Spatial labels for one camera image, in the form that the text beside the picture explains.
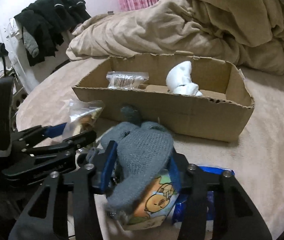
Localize grey dotted socks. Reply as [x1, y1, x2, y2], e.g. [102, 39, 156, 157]
[85, 147, 103, 164]

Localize black clothes pile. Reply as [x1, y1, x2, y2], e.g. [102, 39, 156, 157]
[14, 0, 90, 67]

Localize cartoon chick tissue packet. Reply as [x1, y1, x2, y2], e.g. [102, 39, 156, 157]
[119, 170, 179, 231]

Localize beige rumpled blanket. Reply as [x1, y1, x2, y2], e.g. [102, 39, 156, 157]
[66, 0, 284, 75]

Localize zip bag with snacks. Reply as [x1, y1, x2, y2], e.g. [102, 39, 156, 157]
[62, 100, 105, 139]

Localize grey knit glove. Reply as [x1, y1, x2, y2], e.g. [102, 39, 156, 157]
[100, 105, 173, 213]

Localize brown cardboard box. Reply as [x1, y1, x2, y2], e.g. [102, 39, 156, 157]
[73, 53, 255, 142]

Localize white socks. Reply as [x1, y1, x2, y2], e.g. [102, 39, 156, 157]
[166, 61, 203, 96]

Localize cotton swab zip bag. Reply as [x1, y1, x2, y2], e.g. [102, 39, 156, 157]
[106, 72, 149, 90]

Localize blue tissue packet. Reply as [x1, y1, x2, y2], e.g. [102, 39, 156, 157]
[172, 164, 235, 231]

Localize beige bed sheet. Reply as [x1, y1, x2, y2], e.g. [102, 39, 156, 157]
[16, 58, 284, 239]

